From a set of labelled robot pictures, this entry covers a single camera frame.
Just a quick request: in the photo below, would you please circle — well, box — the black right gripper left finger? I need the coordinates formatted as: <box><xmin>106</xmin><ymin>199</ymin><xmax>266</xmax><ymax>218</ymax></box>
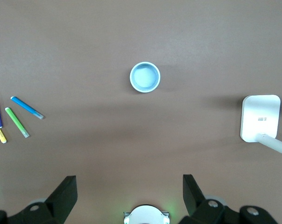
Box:
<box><xmin>0</xmin><ymin>175</ymin><xmax>78</xmax><ymax>224</ymax></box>

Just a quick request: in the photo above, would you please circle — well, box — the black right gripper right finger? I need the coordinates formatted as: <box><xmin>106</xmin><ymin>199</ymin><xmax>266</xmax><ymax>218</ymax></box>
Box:
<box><xmin>180</xmin><ymin>174</ymin><xmax>279</xmax><ymax>224</ymax></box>

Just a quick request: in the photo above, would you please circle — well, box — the blue marker pen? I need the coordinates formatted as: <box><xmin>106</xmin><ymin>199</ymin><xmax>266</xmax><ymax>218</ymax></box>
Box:
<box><xmin>10</xmin><ymin>96</ymin><xmax>44</xmax><ymax>120</ymax></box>

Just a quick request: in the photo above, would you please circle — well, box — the green marker pen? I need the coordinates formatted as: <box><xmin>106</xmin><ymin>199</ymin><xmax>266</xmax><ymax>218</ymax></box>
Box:
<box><xmin>5</xmin><ymin>107</ymin><xmax>30</xmax><ymax>138</ymax></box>

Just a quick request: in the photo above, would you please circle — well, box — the light blue plastic cup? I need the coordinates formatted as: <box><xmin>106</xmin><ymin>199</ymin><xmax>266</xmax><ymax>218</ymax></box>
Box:
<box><xmin>129</xmin><ymin>62</ymin><xmax>161</xmax><ymax>93</ymax></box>

